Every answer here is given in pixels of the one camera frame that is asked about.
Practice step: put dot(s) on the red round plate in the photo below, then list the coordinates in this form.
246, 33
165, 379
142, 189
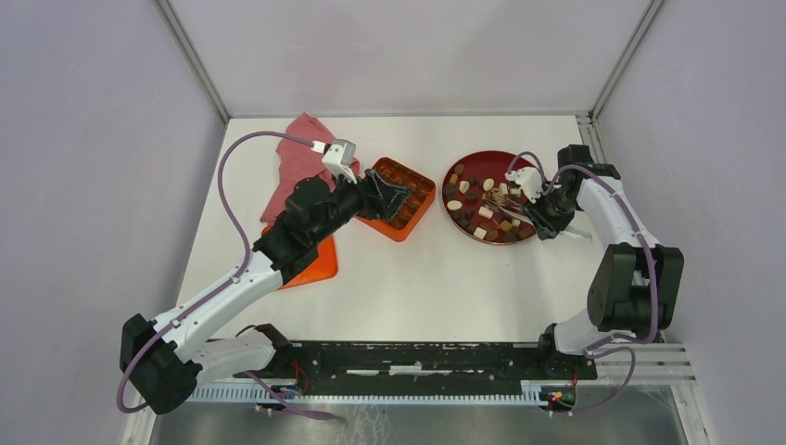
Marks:
483, 203

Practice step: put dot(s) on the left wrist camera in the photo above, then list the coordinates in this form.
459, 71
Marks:
337, 158

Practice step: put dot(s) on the orange box lid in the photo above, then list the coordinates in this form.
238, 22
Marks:
319, 264

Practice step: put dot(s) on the silver white-handled tongs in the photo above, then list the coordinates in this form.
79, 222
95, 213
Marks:
517, 209

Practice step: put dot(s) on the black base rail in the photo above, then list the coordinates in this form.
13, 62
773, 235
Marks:
345, 368

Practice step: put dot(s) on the white square chocolate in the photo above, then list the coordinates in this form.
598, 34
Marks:
485, 212

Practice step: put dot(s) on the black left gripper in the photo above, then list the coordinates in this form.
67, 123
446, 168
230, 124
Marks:
371, 199

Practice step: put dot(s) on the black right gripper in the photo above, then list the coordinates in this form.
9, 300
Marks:
545, 226

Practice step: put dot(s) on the pink cloth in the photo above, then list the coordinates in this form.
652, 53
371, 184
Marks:
298, 162

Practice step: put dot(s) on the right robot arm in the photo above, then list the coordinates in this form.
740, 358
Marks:
633, 294

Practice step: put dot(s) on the orange chocolate box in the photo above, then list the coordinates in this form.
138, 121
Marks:
420, 194

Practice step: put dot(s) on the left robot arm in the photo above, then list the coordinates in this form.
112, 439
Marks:
167, 357

